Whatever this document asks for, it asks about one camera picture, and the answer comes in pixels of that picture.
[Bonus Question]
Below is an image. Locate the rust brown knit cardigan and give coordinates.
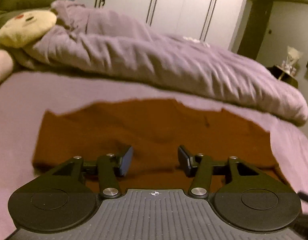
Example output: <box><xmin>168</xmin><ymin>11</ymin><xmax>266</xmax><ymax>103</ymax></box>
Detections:
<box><xmin>33</xmin><ymin>99</ymin><xmax>286</xmax><ymax>190</ymax></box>

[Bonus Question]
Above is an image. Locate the purple bed sheet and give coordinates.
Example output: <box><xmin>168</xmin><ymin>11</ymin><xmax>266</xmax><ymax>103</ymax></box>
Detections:
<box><xmin>0</xmin><ymin>72</ymin><xmax>308</xmax><ymax>239</ymax></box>

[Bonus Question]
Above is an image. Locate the small side table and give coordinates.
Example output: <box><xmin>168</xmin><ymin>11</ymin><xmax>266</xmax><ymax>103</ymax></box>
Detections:
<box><xmin>267</xmin><ymin>65</ymin><xmax>298</xmax><ymax>89</ymax></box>

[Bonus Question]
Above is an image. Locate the purple crumpled duvet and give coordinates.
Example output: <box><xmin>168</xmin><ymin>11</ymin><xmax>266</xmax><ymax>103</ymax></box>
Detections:
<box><xmin>18</xmin><ymin>0</ymin><xmax>308</xmax><ymax>125</ymax></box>

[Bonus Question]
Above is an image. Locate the dark door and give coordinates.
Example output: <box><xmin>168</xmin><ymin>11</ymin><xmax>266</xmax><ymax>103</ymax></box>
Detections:
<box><xmin>237</xmin><ymin>0</ymin><xmax>273</xmax><ymax>60</ymax></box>

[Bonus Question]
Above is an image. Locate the pink plush toy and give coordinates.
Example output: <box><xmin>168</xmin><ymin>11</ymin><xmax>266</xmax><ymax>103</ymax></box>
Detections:
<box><xmin>0</xmin><ymin>49</ymin><xmax>15</xmax><ymax>84</ymax></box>

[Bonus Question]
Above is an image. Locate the white wardrobe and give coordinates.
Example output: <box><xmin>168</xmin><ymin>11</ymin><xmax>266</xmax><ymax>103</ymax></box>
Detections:
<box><xmin>76</xmin><ymin>0</ymin><xmax>247</xmax><ymax>50</ymax></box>

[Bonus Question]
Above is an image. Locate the cream plush face pillow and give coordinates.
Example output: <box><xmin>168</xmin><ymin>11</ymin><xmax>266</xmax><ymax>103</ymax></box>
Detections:
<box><xmin>0</xmin><ymin>10</ymin><xmax>57</xmax><ymax>48</ymax></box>

